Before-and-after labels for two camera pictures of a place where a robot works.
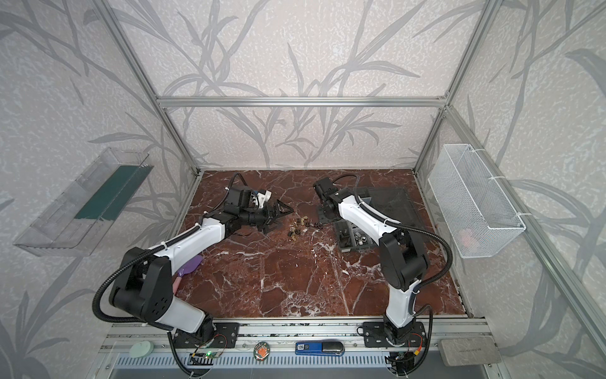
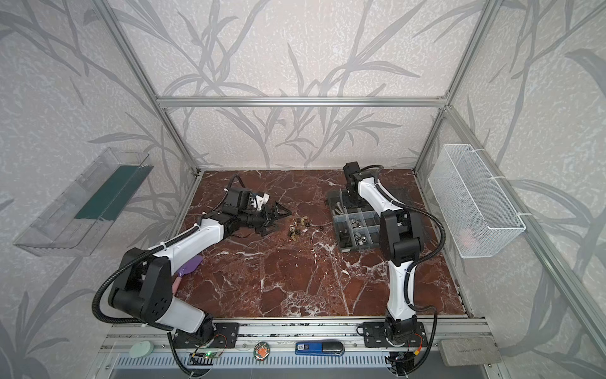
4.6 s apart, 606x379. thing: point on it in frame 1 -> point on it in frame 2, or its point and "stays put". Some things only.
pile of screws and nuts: (302, 226) stays put
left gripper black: (270, 219) stays put
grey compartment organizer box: (351, 236) stays put
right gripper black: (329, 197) -> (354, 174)
